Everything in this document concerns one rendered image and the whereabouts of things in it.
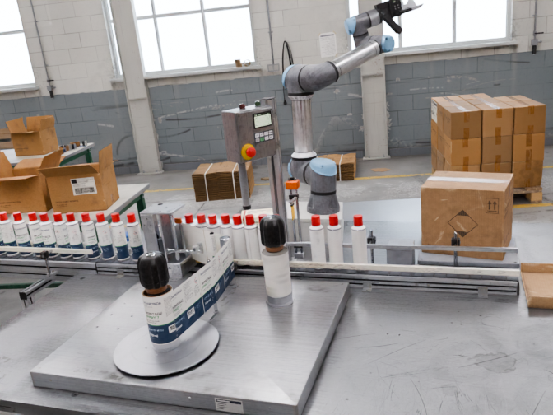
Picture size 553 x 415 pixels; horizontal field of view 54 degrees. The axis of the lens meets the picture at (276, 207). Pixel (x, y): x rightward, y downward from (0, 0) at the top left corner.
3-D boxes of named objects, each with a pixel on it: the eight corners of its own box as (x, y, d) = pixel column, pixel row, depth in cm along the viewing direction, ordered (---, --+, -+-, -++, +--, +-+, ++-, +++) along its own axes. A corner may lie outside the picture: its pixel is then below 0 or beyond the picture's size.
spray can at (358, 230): (352, 271, 199) (349, 217, 192) (355, 265, 203) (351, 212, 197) (366, 272, 197) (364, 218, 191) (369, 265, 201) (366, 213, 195)
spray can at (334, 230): (328, 270, 201) (324, 217, 195) (332, 263, 206) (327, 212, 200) (342, 270, 200) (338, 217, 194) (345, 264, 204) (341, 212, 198)
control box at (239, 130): (226, 160, 207) (220, 110, 202) (262, 151, 217) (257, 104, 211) (241, 164, 200) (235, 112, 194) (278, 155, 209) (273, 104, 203)
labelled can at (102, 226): (100, 260, 233) (90, 215, 227) (107, 255, 238) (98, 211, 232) (110, 261, 232) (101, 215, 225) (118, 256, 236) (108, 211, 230)
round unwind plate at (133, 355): (92, 372, 152) (91, 369, 152) (149, 318, 180) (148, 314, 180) (190, 384, 142) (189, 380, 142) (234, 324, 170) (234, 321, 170)
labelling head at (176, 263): (150, 277, 211) (138, 213, 203) (166, 263, 223) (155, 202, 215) (182, 278, 207) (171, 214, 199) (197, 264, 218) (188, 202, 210)
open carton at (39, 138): (5, 159, 557) (-4, 123, 545) (30, 150, 597) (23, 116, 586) (41, 157, 548) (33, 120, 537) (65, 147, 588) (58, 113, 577)
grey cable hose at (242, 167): (241, 210, 217) (234, 158, 210) (244, 207, 220) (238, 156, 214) (249, 210, 216) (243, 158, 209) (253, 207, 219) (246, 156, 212)
